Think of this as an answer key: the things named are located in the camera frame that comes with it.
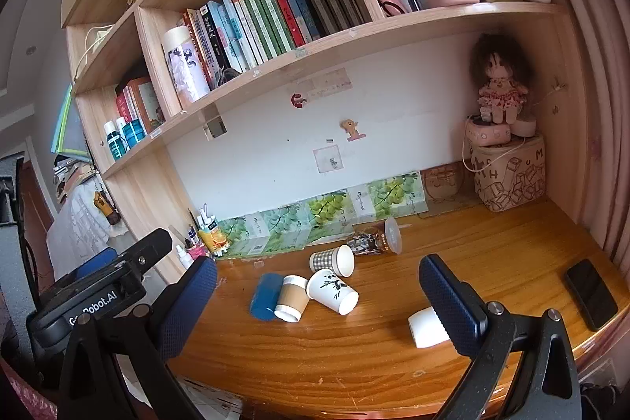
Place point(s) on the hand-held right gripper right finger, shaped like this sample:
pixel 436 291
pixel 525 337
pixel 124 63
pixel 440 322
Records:
pixel 450 307

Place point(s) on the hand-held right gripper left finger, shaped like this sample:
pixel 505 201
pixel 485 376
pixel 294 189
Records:
pixel 189 307

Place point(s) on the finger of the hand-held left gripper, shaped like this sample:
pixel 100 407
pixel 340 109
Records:
pixel 96 260
pixel 150 245

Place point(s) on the plain white cup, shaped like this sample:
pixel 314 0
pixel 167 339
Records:
pixel 427 327

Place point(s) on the yellow printed pen cup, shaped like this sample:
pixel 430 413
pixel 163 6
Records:
pixel 216 240

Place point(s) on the blue cup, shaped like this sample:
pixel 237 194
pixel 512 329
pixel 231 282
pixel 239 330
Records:
pixel 265 297

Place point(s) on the clear plastic cup with lid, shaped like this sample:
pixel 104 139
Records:
pixel 374 242

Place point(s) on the white cup with brown sleeve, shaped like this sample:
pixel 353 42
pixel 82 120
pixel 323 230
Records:
pixel 291 298

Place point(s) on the white panda print paper cup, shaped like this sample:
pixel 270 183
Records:
pixel 330 289

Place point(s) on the checkered paper cup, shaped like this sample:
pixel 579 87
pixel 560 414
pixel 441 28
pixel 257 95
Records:
pixel 332 260

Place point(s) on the white dropper bottle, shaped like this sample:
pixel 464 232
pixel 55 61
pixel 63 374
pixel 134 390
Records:
pixel 185 258

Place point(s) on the white mesh cloth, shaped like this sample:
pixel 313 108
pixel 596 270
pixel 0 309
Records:
pixel 81 223

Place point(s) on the yellow hanging key fob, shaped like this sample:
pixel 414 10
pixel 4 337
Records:
pixel 104 206

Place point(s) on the dark chair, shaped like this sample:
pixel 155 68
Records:
pixel 19 223

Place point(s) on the green grape print tissue pack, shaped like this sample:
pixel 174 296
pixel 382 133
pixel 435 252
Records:
pixel 278 225
pixel 236 235
pixel 327 211
pixel 393 196

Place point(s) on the white papers under desk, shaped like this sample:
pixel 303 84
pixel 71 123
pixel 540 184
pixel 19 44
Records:
pixel 209 395

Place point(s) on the teal bottle with white cap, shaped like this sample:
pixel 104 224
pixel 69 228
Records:
pixel 114 147

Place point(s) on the dark pink cloth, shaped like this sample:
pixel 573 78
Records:
pixel 24 393

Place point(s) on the teal box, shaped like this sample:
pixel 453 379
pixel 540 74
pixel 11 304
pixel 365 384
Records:
pixel 134 132

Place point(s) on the brown bear cardboard piece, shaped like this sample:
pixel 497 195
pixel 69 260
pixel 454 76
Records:
pixel 443 186

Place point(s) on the small white bottle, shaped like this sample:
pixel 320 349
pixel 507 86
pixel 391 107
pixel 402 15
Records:
pixel 121 123

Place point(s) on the clear cube under shelf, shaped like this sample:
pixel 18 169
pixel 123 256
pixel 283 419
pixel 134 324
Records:
pixel 215 128

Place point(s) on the green edged folder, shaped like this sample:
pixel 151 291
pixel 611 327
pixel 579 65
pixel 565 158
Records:
pixel 69 125

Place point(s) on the black smartphone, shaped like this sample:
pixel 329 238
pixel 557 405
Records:
pixel 590 294

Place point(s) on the beige printed storage box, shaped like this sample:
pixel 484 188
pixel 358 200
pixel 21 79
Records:
pixel 512 179

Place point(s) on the row of reddish books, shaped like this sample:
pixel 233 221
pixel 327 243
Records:
pixel 140 102

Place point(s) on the pink round device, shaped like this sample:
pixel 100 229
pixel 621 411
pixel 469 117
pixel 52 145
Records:
pixel 487 135

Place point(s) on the white scroll with purple print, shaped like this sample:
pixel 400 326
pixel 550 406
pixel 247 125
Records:
pixel 186 65

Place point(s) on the white round device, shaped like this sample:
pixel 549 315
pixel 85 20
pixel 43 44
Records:
pixel 524 126

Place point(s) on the brown haired doll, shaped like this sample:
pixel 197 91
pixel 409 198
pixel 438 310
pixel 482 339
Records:
pixel 499 75

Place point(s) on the row of green and dark books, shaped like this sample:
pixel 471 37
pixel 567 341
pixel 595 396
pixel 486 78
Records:
pixel 275 14

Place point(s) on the wooden bookshelf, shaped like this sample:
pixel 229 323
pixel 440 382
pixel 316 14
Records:
pixel 344 37

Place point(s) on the square paper wall sticker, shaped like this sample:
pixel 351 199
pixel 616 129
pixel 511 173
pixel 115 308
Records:
pixel 327 159

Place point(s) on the brown bear wall sticker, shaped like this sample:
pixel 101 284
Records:
pixel 350 128

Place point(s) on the red wall sticker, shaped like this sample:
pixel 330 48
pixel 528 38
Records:
pixel 297 100

